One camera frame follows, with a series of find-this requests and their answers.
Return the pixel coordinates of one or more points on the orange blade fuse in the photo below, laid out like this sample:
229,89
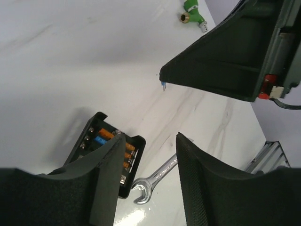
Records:
130,148
105,133

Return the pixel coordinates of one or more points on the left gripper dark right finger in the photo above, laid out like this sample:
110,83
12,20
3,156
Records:
214,193

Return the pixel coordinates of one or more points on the steel open-end wrench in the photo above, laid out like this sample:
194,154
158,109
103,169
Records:
148,184

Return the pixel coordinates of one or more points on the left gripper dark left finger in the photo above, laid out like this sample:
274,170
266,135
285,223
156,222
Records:
85,195

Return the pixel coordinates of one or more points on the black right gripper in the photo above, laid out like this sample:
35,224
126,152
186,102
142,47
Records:
255,52

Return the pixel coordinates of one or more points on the black fuse box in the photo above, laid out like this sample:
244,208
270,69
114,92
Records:
85,146

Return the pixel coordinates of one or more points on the aluminium frame rail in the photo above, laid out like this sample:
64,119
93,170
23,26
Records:
269,158

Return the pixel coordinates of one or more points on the blue blade fuse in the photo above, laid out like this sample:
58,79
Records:
100,140
163,84

